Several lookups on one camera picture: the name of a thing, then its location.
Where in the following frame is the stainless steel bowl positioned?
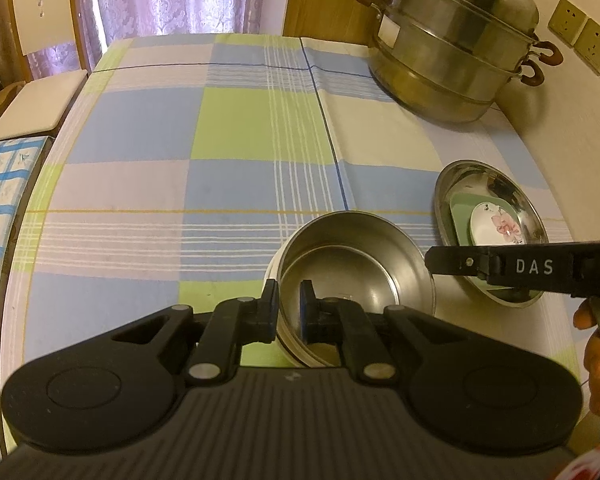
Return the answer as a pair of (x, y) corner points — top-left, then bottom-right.
(276, 211), (437, 368)

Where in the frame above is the beige wall outlet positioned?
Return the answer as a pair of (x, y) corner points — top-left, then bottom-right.
(547, 0), (591, 46)
(573, 18), (600, 77)

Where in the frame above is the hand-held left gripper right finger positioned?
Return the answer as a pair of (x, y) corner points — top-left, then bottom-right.
(299, 280), (462, 382)

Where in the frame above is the wooden wall panel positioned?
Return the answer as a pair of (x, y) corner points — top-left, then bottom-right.
(282, 0), (381, 47)

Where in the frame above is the checked pastel tablecloth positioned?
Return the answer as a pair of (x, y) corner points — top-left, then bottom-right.
(0, 34), (597, 453)

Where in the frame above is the red and white object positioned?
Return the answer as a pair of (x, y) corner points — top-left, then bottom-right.
(555, 439), (600, 480)

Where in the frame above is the white ceramic bowl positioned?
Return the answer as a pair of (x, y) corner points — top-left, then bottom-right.
(263, 254), (303, 363)

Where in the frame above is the stainless steel steamer pot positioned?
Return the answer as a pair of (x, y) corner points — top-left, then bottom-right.
(347, 0), (564, 125)

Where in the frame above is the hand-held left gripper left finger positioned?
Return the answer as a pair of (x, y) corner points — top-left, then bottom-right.
(111, 279), (281, 387)

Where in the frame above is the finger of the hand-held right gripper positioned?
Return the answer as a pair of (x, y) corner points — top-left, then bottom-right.
(424, 244), (505, 282)

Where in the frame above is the blue patterned cloth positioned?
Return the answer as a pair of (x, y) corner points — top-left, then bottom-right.
(0, 136), (51, 461)

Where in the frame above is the white wooden chair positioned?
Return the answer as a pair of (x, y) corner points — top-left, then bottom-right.
(0, 0), (92, 144)

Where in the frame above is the green square plate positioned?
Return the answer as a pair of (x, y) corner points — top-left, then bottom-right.
(449, 187), (527, 292)

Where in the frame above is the round stainless steel plate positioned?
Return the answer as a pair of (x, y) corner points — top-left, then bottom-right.
(434, 160), (548, 307)

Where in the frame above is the floral white saucer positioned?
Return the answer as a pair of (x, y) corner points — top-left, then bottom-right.
(469, 201), (525, 247)

